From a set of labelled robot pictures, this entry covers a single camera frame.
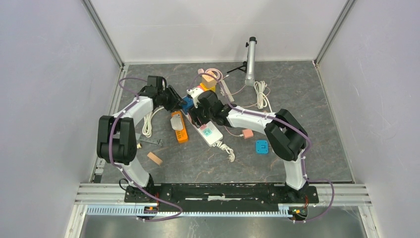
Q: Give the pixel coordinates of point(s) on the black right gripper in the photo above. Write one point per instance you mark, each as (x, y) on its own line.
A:
(194, 113)

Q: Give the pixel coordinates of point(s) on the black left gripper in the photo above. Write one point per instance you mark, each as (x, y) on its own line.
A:
(176, 100)

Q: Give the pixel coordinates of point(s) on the dark blue cube socket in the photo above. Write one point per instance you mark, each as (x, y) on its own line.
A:
(189, 104)

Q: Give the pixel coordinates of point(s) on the white long power strip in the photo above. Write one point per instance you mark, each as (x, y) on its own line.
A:
(211, 135)

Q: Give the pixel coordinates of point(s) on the small salmon charger plug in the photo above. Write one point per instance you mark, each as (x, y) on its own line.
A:
(247, 133)

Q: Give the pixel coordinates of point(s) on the light blue cube socket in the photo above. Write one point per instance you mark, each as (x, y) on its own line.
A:
(262, 147)

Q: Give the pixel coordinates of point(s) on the white plug adapter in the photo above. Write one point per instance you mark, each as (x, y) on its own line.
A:
(177, 122)

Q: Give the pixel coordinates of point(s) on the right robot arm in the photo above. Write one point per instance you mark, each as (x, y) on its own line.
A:
(286, 136)

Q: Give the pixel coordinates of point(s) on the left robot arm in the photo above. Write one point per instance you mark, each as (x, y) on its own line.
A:
(117, 142)

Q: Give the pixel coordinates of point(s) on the beige patterned cube socket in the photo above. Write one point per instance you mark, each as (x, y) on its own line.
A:
(208, 80)

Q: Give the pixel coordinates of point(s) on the yellow cube adapter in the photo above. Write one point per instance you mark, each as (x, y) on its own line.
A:
(206, 89)

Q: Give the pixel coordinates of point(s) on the orange power strip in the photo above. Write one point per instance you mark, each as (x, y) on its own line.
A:
(181, 136)

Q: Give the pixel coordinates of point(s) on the silver microphone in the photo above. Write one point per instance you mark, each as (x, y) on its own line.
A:
(250, 71)

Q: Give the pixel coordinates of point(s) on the tan wooden block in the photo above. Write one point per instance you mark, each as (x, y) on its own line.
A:
(154, 158)

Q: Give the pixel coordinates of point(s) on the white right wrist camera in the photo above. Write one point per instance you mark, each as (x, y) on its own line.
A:
(194, 93)

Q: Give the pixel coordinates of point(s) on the white strip cord plug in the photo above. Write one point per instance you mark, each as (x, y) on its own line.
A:
(222, 146)

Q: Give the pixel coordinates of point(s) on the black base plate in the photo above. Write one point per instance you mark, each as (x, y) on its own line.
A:
(220, 197)

